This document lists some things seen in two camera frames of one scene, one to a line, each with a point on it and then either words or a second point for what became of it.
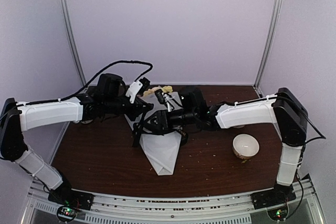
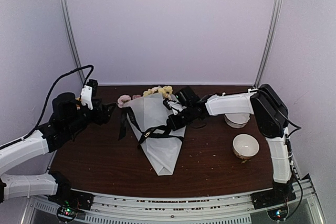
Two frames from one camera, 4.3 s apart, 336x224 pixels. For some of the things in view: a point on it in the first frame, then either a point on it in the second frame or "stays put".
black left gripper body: x=138 y=105 to x=98 y=119
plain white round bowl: x=245 y=146 stays put
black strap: x=137 y=130 to x=160 y=131
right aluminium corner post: x=272 y=27 stays put
